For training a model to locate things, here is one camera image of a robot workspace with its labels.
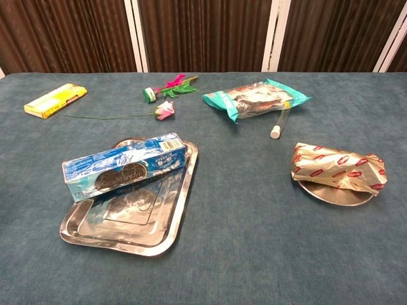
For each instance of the magenta feather artificial flower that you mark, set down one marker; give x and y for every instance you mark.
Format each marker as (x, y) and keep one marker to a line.
(149, 94)

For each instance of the blue cookie box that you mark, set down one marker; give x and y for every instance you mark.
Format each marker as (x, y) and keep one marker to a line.
(121, 165)

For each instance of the blue felt table cover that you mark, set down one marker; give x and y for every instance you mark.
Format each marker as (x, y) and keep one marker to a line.
(238, 254)

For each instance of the yellow flat box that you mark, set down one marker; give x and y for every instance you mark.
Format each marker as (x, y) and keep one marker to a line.
(54, 100)

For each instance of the round steel plate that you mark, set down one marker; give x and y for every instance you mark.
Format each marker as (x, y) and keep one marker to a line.
(334, 195)

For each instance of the teal snack bag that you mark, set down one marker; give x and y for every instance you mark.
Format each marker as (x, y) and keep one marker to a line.
(222, 100)

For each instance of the brown slatted screen panel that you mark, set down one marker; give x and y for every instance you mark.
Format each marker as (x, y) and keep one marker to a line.
(63, 31)
(206, 31)
(401, 60)
(334, 31)

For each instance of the gold red snack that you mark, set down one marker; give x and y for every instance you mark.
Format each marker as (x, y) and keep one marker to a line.
(334, 165)

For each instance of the rectangular steel tray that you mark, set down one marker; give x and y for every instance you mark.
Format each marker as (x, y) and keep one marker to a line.
(127, 228)

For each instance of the pink artificial rose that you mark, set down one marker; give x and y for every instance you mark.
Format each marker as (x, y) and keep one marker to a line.
(165, 110)

